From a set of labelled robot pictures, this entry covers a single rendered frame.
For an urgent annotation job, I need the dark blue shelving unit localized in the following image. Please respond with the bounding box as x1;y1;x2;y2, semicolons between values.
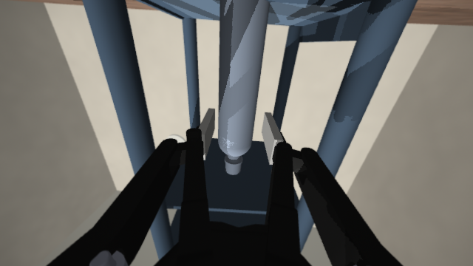
82;0;418;260

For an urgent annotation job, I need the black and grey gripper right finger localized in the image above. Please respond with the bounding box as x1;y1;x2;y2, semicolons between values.
262;112;403;266

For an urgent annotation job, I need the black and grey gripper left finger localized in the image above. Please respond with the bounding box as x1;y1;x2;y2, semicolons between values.
47;108;215;266

